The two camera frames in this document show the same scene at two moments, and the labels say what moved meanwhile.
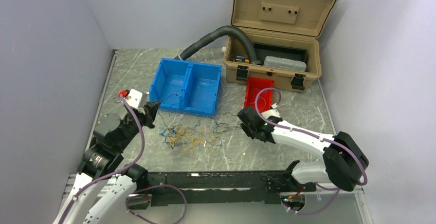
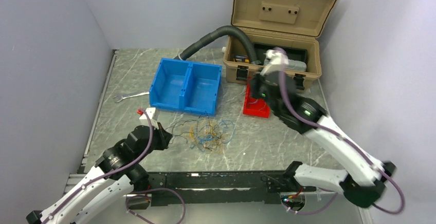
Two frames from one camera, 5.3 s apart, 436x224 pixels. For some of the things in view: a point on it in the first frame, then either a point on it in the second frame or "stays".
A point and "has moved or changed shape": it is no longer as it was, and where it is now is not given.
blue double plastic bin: [183, 86] stays
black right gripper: [247, 130] → [255, 81]
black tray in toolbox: [262, 50] stays
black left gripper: [150, 108] → [164, 137]
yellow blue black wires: [204, 132] has moved or changed shape
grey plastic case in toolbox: [285, 62] stays
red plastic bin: [265, 98] stays
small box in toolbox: [241, 59] stays
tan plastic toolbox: [284, 20] stays
